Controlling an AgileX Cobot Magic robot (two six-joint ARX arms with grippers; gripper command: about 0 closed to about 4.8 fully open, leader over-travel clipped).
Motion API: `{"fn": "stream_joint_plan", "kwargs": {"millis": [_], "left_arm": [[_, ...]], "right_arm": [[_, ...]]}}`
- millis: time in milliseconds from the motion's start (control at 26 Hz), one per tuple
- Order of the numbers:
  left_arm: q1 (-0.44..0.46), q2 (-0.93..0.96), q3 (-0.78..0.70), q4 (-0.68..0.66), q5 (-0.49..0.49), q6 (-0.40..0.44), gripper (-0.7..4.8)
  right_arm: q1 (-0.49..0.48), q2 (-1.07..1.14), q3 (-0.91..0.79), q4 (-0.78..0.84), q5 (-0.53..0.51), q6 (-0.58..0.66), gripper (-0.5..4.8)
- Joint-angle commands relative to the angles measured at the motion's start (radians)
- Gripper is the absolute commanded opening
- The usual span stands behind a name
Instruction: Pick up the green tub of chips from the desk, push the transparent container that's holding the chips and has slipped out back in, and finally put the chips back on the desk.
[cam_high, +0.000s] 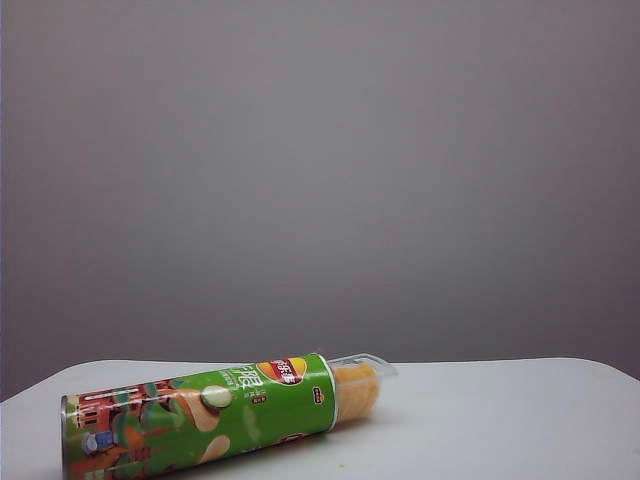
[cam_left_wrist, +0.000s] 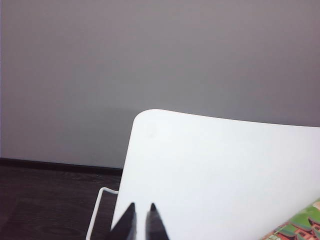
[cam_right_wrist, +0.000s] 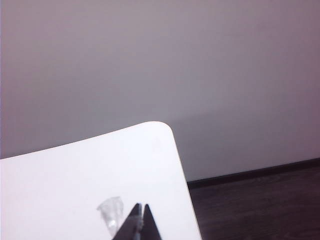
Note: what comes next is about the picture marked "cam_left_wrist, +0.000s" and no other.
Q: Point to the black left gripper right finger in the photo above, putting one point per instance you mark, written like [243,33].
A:
[155,225]

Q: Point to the dark baseboard strip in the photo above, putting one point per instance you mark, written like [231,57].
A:
[60,165]

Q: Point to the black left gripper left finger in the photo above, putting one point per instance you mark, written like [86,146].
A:
[127,225]

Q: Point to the green tub of chips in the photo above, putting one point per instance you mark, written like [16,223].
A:
[302,222]

